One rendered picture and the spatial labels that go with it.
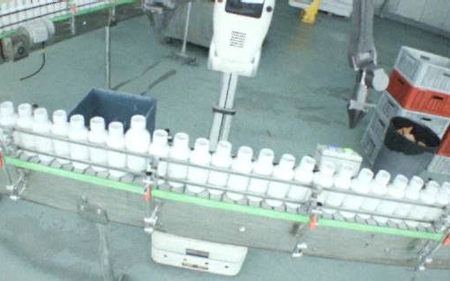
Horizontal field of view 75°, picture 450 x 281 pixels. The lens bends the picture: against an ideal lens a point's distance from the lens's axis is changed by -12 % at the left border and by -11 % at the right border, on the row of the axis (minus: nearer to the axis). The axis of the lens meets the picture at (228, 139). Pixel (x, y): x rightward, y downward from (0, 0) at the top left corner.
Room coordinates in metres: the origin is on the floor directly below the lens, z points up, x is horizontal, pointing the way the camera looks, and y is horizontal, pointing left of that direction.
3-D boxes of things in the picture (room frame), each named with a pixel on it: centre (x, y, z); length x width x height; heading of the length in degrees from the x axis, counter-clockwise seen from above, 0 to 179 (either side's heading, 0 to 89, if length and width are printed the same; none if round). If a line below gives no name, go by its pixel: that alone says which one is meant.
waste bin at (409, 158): (2.19, -1.44, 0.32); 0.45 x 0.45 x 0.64
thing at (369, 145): (2.74, -1.68, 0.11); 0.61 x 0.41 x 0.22; 98
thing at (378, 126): (2.74, -1.68, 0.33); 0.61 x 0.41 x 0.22; 99
